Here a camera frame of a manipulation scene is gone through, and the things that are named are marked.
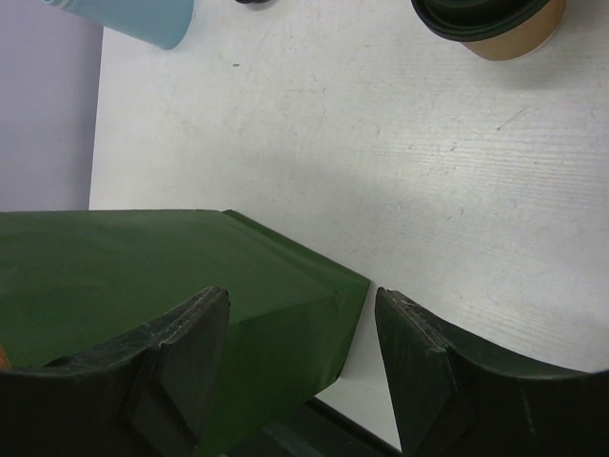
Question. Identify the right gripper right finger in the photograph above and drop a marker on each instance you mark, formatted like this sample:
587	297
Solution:
454	393

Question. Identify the blue straw holder cup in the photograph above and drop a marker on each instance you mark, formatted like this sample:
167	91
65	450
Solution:
161	23

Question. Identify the brown and green paper bag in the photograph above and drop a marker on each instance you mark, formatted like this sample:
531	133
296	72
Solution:
71	280

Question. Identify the brown paper coffee cup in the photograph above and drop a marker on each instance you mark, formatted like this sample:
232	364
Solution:
524	38

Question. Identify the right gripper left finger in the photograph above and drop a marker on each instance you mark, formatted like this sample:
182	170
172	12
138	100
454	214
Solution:
145	392

